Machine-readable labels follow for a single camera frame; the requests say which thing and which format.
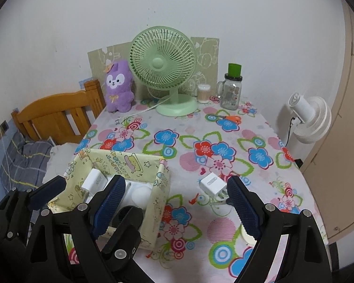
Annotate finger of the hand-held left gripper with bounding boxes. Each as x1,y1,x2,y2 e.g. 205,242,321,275
0,175,67,248
102,206,154,283

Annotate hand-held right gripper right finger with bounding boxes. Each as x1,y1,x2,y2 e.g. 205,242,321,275
227,176,332,283

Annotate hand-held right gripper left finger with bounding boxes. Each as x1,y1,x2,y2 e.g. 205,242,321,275
26,175,126,283

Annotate white square charger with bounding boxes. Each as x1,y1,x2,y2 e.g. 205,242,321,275
82,169,108,196

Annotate cream bear compact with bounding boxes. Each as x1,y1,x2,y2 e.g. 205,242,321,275
240,224,258,246

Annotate white round case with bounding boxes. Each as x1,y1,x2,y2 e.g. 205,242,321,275
132,186,152,207

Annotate white power adapter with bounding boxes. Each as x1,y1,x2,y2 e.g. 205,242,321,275
198,175,228,204

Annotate yellow cartoon storage box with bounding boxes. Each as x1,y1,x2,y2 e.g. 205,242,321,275
47,148,170,250

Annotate blue plaid bedding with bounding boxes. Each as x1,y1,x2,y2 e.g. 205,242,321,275
0,131,54,192

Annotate white cloth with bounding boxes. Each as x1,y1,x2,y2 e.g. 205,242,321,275
41,143,83,183

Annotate wooden bed headboard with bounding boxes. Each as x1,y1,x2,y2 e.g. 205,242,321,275
11,79,106,145

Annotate orange scissors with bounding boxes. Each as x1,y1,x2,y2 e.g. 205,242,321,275
217,114,242,124

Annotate floral tablecloth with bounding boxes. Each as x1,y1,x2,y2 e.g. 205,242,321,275
63,96,328,283

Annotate purple plush toy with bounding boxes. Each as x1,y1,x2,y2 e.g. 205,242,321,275
104,59,135,113

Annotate glass jar with green lid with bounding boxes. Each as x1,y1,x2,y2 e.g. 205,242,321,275
215,63,243,111

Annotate white standing fan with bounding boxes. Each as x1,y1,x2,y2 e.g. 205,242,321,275
287,92,332,160

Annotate cotton swab container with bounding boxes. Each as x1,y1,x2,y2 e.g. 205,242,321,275
197,84,211,104

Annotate green desk fan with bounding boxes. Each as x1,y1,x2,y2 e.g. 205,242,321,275
129,26,199,117

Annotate black fan cable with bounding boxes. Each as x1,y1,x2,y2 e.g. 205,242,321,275
284,116,297,148

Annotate white fan cord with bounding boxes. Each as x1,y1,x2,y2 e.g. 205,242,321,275
127,96,173,118

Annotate green cartoon wall poster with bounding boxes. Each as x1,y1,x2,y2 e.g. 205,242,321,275
87,37,219,102

